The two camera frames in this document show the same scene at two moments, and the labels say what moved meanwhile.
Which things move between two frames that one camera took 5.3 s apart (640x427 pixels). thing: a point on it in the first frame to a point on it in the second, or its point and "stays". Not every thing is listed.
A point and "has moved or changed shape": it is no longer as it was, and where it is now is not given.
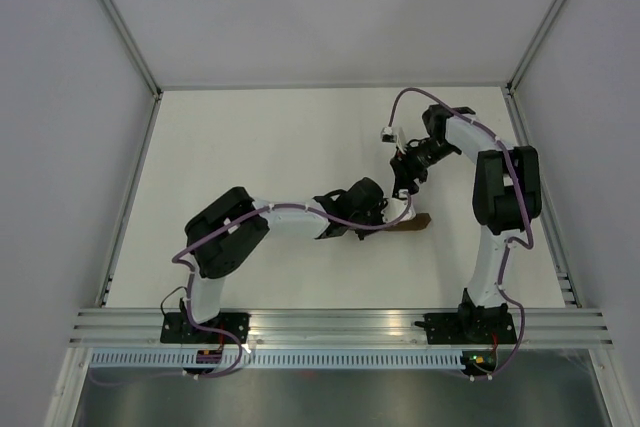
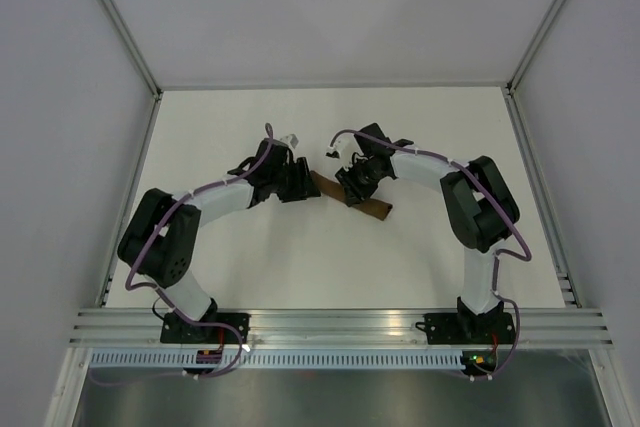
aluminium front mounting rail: [337, 328] stays
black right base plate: [468, 328] stays
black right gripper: [405, 172] to [346, 179]
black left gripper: [378, 208] to [305, 187]
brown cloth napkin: [419, 222] has moved or changed shape
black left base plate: [177, 327] stays
